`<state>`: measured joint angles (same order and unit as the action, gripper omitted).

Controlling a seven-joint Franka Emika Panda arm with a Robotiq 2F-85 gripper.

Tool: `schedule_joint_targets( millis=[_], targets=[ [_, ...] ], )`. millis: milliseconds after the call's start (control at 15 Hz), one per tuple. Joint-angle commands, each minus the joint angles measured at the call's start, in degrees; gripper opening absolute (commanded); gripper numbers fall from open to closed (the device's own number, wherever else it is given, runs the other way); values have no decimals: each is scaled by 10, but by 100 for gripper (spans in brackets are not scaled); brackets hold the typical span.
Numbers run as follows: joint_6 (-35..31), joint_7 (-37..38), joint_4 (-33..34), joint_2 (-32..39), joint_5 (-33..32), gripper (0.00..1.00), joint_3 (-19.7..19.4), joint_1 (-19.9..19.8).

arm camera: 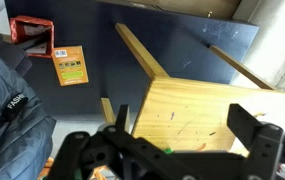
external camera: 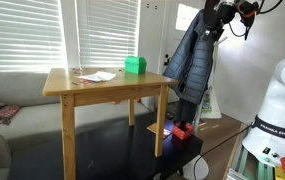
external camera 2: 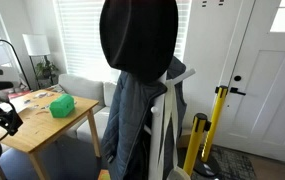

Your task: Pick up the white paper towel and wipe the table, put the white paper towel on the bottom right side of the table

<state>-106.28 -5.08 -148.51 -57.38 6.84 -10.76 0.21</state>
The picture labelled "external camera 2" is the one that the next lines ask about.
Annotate green potted plant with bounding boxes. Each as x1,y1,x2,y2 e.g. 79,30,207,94
34,59,60,81

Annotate black arc lamp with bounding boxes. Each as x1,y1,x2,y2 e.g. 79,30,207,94
0,39,32,91

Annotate light wooden table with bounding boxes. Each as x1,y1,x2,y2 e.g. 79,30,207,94
0,88,102,180

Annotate Christmas Santa print cloth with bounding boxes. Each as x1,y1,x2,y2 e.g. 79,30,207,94
45,84,66,95

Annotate tall yellow stanchion post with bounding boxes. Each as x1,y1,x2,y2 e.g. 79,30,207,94
193,84,230,178

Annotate blue-grey quilted jacket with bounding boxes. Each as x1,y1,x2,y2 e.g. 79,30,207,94
100,56,188,180

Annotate green house-shaped box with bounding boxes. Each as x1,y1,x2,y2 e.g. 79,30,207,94
49,93,76,119

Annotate cream tote bag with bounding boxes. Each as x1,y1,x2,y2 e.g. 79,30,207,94
156,79,192,180

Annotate short yellow stanchion post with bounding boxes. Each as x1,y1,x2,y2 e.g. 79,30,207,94
182,112,212,178

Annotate red flat box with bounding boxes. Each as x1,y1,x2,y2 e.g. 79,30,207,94
7,90,32,100

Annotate black hat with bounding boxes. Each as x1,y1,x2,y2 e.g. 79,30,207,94
99,0,180,84

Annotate brown cardboard box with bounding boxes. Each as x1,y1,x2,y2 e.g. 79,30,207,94
177,128,194,150

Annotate white coat rack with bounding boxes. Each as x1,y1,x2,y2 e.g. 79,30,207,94
143,68,197,180

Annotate white window blinds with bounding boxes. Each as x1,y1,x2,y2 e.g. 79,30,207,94
53,0,193,83

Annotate black door handle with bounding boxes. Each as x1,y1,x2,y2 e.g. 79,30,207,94
229,86,247,97

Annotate white shade floor lamp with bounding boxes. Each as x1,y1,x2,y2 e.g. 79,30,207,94
22,33,55,90

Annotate grey patterned doormat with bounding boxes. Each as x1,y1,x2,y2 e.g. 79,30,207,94
178,144,258,180

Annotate light grey sofa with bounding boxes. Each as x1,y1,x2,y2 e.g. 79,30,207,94
57,73,118,144

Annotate white entry door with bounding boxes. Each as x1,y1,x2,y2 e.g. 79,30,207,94
211,0,285,164

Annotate orange block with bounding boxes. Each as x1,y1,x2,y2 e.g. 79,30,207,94
97,169,112,180

